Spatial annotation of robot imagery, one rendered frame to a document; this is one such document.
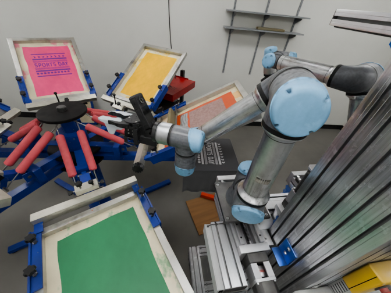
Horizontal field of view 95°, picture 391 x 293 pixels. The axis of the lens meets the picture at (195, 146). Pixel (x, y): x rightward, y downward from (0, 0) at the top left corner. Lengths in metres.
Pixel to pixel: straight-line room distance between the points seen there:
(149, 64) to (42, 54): 1.11
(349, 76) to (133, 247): 1.29
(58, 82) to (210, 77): 2.22
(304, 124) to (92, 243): 1.13
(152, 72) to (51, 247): 1.74
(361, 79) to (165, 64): 1.75
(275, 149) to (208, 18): 2.87
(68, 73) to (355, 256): 2.55
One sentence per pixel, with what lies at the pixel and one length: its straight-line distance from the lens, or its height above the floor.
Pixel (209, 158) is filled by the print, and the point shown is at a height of 0.95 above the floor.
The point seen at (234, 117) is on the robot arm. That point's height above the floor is 1.72.
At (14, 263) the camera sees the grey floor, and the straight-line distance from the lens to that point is 2.58.
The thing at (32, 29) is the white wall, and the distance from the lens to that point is 3.89.
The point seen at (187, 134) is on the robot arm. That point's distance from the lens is 0.56.
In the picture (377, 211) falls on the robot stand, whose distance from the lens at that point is 0.62.
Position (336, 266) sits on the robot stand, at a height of 1.44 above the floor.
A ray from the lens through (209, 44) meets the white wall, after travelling 3.29.
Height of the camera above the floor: 2.01
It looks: 39 degrees down
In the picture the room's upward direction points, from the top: 6 degrees clockwise
